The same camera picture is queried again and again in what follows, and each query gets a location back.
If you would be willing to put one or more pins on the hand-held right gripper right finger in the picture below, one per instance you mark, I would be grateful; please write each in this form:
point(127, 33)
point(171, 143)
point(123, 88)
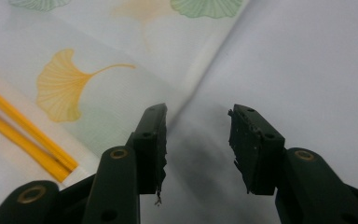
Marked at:
point(258, 149)

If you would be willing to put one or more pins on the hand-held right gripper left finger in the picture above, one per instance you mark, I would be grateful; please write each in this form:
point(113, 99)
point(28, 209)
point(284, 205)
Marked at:
point(149, 146)

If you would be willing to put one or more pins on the white ginkgo leaf print cloth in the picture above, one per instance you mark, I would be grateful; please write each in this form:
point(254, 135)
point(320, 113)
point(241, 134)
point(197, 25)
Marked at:
point(112, 96)

